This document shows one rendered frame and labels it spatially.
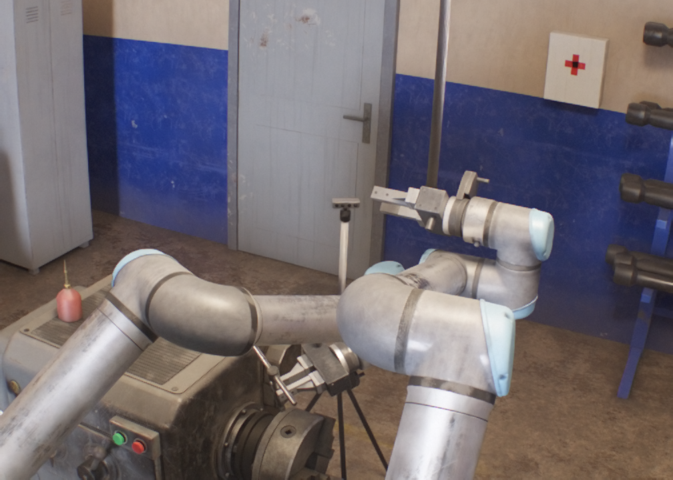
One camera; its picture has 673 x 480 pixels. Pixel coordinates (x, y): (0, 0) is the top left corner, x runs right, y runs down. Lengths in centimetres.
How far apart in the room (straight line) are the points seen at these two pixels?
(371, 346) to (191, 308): 35
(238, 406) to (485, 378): 110
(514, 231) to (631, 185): 273
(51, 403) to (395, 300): 62
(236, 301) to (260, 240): 424
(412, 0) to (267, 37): 96
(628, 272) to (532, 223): 274
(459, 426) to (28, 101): 438
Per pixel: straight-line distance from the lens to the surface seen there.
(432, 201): 160
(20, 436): 143
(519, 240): 158
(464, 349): 105
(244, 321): 134
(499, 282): 163
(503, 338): 105
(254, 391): 213
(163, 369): 195
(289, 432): 198
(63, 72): 537
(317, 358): 185
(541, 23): 456
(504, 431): 410
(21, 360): 212
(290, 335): 143
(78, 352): 142
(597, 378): 463
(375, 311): 109
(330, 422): 203
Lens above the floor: 239
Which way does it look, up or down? 23 degrees down
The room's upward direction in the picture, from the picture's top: 3 degrees clockwise
